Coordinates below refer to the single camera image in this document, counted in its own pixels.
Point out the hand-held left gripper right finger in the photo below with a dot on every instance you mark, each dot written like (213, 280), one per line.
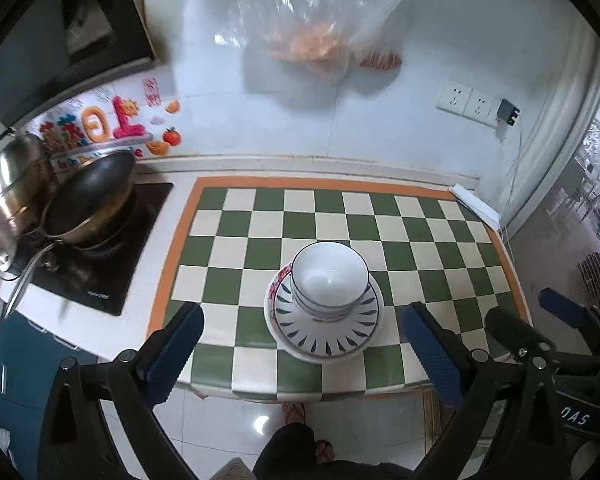
(430, 355)

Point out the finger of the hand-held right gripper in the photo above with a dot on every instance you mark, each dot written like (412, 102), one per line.
(510, 327)
(562, 303)

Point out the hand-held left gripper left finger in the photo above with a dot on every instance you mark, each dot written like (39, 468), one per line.
(174, 355)

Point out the white plate with leaf pattern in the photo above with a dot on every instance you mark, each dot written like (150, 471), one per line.
(330, 357)

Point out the white bowl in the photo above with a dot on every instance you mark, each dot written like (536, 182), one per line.
(330, 318)
(330, 270)
(325, 310)

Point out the blue leaf pattern plate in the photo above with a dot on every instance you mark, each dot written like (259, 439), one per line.
(320, 336)

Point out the black induction cooktop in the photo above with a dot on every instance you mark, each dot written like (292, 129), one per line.
(119, 270)

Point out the green white checkered mat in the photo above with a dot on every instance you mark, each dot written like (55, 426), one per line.
(229, 240)

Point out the white power strip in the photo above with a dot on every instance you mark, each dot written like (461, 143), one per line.
(475, 203)

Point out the patterned slipper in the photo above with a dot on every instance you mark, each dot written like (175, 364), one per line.
(295, 412)
(325, 451)

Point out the person's leg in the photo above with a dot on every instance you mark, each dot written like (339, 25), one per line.
(290, 450)

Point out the blue cabinet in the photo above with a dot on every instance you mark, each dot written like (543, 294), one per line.
(19, 360)

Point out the black wok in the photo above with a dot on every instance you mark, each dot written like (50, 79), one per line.
(89, 190)

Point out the black plug adapter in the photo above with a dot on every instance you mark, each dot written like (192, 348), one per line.
(508, 111)

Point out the stainless steel pot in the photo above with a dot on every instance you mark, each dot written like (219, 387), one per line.
(14, 170)

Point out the plastic bag with red food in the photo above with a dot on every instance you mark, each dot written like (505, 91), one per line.
(380, 20)

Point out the plastic bag with orange food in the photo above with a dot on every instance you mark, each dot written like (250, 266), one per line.
(305, 45)

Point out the black range hood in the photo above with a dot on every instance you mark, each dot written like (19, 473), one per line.
(39, 35)

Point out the white door frame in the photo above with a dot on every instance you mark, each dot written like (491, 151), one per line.
(555, 125)

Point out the white wall socket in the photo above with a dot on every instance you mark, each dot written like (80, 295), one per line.
(452, 97)
(481, 106)

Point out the colourful wall stickers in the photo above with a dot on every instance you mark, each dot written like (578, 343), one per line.
(119, 120)

